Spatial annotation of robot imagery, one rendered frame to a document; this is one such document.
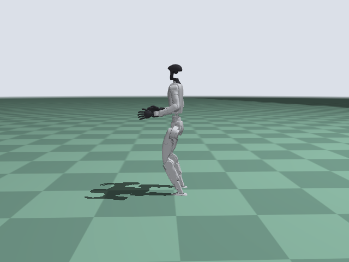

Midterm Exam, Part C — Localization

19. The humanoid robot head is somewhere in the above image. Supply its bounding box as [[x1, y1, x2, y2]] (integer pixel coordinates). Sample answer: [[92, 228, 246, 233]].
[[168, 64, 182, 84]]

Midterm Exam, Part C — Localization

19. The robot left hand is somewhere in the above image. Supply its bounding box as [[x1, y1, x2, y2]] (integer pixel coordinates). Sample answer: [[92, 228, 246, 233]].
[[138, 109, 158, 120]]

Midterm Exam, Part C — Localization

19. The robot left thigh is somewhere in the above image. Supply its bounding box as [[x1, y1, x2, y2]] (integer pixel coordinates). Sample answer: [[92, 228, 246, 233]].
[[162, 126, 180, 166]]

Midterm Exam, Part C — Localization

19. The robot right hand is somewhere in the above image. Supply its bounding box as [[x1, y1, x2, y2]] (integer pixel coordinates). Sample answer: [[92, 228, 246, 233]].
[[147, 105, 165, 112]]

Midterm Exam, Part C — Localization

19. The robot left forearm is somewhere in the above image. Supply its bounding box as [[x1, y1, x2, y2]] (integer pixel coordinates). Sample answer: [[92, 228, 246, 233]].
[[154, 104, 177, 117]]

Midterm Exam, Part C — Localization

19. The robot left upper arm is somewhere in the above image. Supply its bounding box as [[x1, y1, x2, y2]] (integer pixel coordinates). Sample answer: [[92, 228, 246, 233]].
[[170, 85, 180, 112]]

